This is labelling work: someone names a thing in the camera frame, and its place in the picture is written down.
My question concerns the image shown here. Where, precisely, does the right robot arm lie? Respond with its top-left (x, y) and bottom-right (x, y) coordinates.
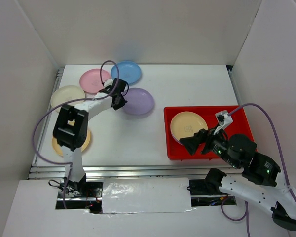
top-left (180, 129), bottom-right (296, 232)

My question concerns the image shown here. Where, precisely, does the white foam block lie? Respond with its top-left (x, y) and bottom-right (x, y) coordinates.
top-left (102, 178), bottom-right (192, 214)

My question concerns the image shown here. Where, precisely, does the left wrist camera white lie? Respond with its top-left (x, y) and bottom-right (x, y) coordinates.
top-left (103, 79), bottom-right (113, 88)

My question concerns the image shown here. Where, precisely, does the cream white plate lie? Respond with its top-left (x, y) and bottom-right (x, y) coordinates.
top-left (50, 85), bottom-right (85, 108)

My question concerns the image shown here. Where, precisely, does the far blue plate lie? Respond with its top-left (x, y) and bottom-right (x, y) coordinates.
top-left (111, 61), bottom-right (142, 85)

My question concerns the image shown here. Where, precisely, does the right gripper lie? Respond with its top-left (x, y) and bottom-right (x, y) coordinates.
top-left (178, 122), bottom-right (239, 167)

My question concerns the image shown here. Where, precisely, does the pink plate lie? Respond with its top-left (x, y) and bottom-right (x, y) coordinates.
top-left (79, 69), bottom-right (111, 94)

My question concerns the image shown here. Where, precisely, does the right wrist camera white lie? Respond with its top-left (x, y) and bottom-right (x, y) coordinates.
top-left (214, 110), bottom-right (233, 135)

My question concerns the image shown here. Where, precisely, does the yellow plate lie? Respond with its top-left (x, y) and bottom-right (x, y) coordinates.
top-left (52, 130), bottom-right (91, 157)
top-left (170, 111), bottom-right (208, 140)

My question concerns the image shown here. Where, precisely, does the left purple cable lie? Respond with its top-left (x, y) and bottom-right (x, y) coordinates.
top-left (32, 60), bottom-right (120, 209)

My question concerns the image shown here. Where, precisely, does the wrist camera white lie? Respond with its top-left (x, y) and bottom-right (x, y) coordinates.
top-left (214, 110), bottom-right (233, 135)
top-left (103, 79), bottom-right (113, 88)

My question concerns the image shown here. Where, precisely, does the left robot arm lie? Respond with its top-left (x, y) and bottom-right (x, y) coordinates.
top-left (53, 78), bottom-right (129, 197)

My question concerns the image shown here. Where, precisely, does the red plastic bin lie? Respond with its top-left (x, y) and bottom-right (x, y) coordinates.
top-left (163, 105), bottom-right (254, 160)

